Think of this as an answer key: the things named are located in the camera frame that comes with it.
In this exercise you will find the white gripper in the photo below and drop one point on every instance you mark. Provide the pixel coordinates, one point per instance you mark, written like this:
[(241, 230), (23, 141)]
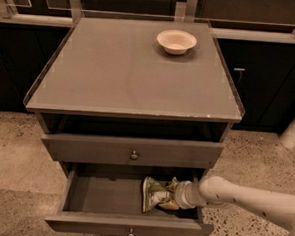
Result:
[(182, 194)]

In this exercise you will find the green jalapeno chip bag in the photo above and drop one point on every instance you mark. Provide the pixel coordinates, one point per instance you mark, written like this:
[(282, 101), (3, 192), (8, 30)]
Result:
[(154, 193)]

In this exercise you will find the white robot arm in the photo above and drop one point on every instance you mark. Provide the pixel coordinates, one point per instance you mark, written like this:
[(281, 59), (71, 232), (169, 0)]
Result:
[(275, 207)]

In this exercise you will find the grey top drawer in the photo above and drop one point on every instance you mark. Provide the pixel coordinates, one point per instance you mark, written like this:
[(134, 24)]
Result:
[(117, 150)]

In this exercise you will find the grey open middle drawer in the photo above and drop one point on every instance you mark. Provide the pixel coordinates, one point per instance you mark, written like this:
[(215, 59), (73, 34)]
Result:
[(107, 199)]

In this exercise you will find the grey drawer cabinet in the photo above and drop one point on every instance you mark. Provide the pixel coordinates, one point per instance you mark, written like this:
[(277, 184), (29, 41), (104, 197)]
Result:
[(110, 77)]

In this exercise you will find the round metal top knob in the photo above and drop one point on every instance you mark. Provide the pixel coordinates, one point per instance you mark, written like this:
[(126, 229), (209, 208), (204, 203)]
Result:
[(134, 155)]

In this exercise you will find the round metal knob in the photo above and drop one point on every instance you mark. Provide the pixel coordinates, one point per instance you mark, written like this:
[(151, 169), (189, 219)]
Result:
[(131, 232), (134, 155)]

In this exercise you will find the round metal middle knob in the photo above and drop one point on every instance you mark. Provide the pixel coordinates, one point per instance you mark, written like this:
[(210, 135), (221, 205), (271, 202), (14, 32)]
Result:
[(131, 232)]

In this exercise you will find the white paper bowl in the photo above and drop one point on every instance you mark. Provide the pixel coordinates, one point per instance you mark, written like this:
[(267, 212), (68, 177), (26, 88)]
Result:
[(176, 42)]

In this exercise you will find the clear acrylic barrier panel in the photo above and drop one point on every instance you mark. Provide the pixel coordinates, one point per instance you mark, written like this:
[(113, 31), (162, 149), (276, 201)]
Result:
[(277, 16)]

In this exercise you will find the right metal cabinet handle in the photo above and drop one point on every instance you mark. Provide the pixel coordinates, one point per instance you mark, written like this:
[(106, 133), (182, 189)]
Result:
[(239, 72)]

